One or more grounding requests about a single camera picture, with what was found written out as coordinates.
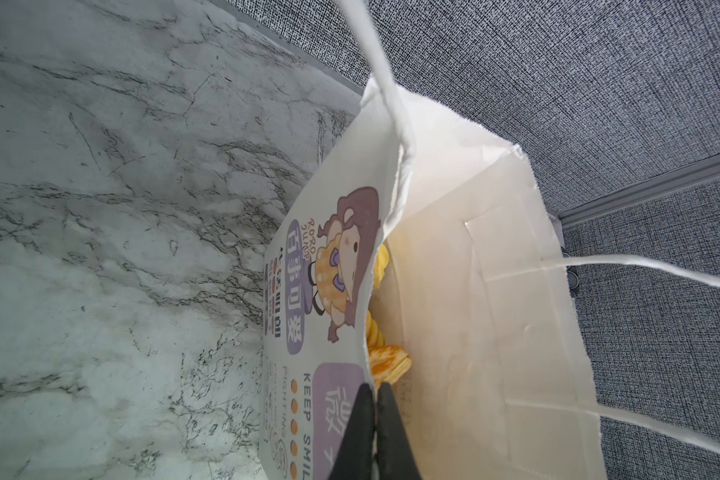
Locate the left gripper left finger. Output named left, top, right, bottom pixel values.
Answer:
left=329, top=384, right=375, bottom=480

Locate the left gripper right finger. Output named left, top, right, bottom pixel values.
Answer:
left=376, top=383, right=422, bottom=480

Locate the ridged yellow spiral bread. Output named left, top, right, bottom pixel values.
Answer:
left=365, top=312, right=412, bottom=390

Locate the white printed paper bag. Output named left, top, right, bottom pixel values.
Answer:
left=258, top=1, right=720, bottom=479

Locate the yellow braided pastry bread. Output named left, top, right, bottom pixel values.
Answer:
left=373, top=243, right=390, bottom=290

